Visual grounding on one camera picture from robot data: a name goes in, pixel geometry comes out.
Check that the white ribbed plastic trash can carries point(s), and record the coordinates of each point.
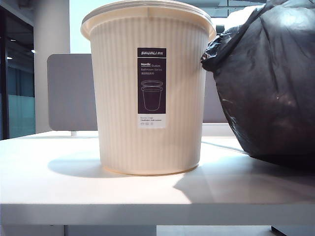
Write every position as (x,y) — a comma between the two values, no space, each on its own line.
(118,110)

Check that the dark glass partition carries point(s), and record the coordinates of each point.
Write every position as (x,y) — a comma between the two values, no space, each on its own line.
(19,98)

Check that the black plastic garbage bag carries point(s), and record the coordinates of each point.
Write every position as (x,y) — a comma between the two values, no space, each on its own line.
(265,86)

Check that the white divider support foot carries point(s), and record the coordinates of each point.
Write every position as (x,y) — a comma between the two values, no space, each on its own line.
(73,134)

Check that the grey desk leg panel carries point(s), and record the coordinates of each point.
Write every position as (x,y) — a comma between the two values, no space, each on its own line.
(110,231)

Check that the long ceiling light strip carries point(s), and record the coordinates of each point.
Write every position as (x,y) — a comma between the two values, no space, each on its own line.
(229,20)

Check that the brown desk divider panel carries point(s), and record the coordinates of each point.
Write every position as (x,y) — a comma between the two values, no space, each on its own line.
(211,103)

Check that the white round column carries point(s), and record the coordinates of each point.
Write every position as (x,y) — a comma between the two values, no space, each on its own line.
(49,73)

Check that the light grey desk divider panel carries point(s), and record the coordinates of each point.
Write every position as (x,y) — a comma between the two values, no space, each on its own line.
(71,93)

